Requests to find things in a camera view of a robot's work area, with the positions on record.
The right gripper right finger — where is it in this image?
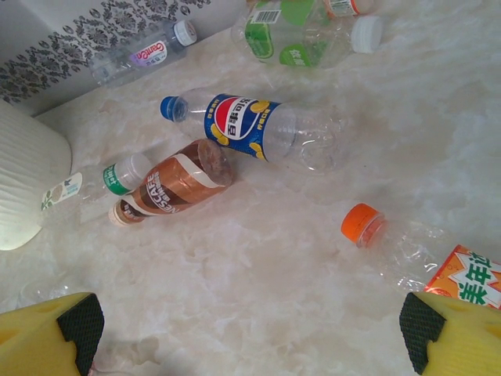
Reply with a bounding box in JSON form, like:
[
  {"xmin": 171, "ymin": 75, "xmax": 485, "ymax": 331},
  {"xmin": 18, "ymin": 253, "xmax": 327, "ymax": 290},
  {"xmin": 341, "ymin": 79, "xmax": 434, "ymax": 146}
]
[{"xmin": 398, "ymin": 291, "xmax": 501, "ymax": 376}]

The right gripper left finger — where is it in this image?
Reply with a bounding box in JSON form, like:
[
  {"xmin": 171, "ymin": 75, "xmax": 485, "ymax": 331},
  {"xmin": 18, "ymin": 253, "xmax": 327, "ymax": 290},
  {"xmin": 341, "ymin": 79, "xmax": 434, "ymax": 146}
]
[{"xmin": 0, "ymin": 291, "xmax": 106, "ymax": 376}]

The orange cap soda bottle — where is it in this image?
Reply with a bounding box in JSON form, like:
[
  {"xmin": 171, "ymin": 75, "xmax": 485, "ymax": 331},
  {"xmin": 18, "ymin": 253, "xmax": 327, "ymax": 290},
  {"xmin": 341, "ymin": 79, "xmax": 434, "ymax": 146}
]
[{"xmin": 340, "ymin": 202, "xmax": 501, "ymax": 310}]

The clear bottle floral label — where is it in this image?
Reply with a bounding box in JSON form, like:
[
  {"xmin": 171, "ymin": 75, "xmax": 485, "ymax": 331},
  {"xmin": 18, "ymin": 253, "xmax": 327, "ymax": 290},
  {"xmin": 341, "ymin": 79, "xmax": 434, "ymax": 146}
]
[{"xmin": 37, "ymin": 152, "xmax": 153, "ymax": 236}]

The brown Nescafe coffee bottle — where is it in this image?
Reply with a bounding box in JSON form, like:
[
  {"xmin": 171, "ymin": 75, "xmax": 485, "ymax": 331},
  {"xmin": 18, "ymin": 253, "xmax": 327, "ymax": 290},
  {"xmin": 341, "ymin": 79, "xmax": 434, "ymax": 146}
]
[{"xmin": 108, "ymin": 139, "xmax": 236, "ymax": 228}]

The Pepsi bottle blue cap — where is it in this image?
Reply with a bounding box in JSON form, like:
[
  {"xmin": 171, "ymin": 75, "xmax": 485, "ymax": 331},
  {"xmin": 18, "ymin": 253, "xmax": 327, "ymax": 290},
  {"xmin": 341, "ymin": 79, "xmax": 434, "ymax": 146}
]
[{"xmin": 159, "ymin": 88, "xmax": 349, "ymax": 173}]

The clear Ganten water bottle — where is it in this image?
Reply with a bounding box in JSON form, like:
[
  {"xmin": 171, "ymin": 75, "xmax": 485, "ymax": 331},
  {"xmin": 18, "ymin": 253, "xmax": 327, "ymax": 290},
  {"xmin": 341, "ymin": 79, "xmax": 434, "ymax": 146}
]
[{"xmin": 88, "ymin": 19, "xmax": 198, "ymax": 88}]

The green label bottle white cap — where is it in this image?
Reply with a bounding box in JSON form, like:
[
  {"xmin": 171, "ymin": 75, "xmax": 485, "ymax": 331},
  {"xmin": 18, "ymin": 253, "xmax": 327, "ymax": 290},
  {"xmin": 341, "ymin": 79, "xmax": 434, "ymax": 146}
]
[{"xmin": 229, "ymin": 0, "xmax": 384, "ymax": 71}]

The cream plastic waste bin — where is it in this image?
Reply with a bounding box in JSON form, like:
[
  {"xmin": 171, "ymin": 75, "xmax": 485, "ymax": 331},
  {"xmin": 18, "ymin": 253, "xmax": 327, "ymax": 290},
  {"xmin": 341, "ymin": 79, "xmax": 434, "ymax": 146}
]
[{"xmin": 0, "ymin": 99, "xmax": 74, "ymax": 251}]

